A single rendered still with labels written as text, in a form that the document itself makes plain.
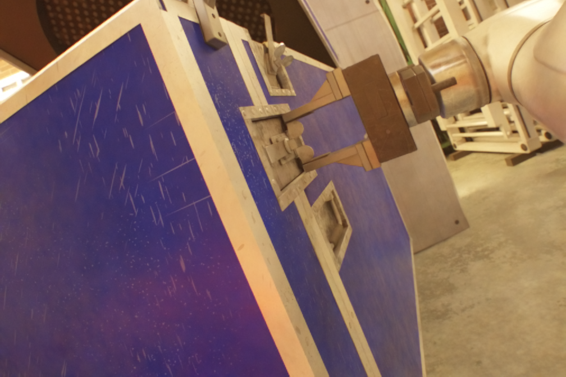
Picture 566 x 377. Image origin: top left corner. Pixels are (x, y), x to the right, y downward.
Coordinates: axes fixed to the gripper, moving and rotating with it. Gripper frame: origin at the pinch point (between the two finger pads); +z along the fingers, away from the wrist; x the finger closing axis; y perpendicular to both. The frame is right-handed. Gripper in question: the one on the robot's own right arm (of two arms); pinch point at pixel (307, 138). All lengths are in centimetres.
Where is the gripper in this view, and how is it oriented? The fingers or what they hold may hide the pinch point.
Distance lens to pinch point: 45.8
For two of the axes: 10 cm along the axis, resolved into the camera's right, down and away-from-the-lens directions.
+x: -3.8, -9.2, -0.1
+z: -8.7, 3.6, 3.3
